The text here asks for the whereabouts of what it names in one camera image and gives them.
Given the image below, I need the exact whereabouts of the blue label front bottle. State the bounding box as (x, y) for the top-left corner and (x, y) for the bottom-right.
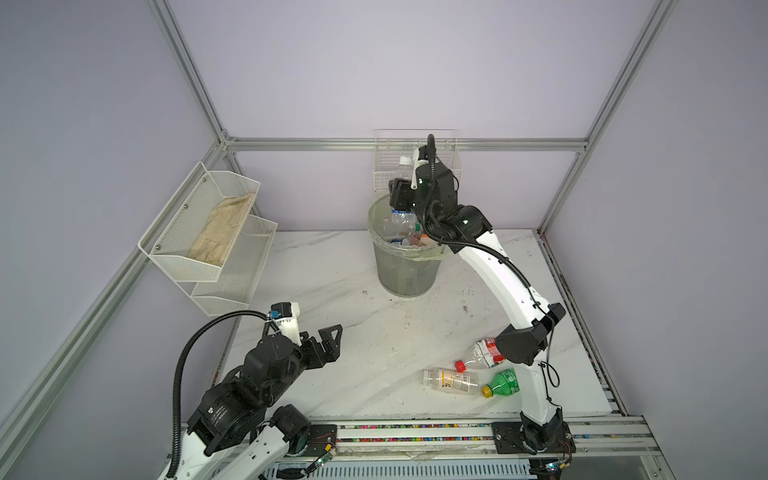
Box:
(389, 156), (421, 246)

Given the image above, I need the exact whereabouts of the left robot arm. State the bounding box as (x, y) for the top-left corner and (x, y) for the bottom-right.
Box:
(161, 324), (343, 479)

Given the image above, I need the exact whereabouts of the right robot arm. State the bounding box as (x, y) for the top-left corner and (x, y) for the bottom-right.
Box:
(388, 157), (566, 453)

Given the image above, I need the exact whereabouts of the green plastic bin liner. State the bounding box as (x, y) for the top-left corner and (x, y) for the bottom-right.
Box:
(367, 196), (452, 262)

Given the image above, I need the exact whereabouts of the grey mesh waste bin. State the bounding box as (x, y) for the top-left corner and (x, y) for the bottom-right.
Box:
(367, 195), (449, 298)

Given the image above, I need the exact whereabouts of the lower white mesh shelf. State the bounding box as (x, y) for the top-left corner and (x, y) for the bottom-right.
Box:
(191, 215), (278, 317)

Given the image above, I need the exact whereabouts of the white mesh shelf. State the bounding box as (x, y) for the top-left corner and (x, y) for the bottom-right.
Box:
(138, 163), (260, 283)
(191, 215), (278, 317)

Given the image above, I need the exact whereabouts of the yellow cap clear bottle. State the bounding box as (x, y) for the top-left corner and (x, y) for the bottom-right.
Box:
(422, 368), (481, 395)

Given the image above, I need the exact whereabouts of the beige cloth in shelf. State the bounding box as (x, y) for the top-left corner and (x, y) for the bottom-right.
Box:
(187, 193), (256, 267)

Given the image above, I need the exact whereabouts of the red cap crushed bottle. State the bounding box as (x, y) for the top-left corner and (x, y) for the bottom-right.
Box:
(454, 338), (505, 373)

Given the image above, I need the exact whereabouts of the upper white mesh shelf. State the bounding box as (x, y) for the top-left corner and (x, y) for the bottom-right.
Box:
(138, 163), (260, 283)

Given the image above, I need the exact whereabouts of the green soda bottle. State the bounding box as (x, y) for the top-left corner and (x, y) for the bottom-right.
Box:
(481, 368), (520, 398)

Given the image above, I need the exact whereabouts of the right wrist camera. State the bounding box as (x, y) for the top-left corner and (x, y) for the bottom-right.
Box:
(412, 159), (429, 182)

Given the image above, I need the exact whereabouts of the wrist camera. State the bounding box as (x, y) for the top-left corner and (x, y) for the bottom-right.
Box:
(412, 159), (429, 182)
(269, 302), (301, 345)

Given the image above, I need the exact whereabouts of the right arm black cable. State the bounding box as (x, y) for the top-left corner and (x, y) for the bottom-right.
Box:
(419, 133), (562, 391)

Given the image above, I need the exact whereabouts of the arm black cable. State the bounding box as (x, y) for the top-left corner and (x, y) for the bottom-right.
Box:
(419, 133), (562, 391)
(164, 309), (271, 480)

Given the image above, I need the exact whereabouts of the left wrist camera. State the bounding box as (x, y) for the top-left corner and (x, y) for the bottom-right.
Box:
(269, 302), (301, 345)

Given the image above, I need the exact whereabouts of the white wire wall basket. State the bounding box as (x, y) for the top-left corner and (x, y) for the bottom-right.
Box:
(372, 128), (464, 194)

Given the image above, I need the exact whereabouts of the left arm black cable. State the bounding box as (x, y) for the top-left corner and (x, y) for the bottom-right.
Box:
(164, 309), (271, 480)

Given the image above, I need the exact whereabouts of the aluminium front rail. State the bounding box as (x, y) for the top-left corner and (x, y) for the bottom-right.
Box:
(157, 415), (676, 480)

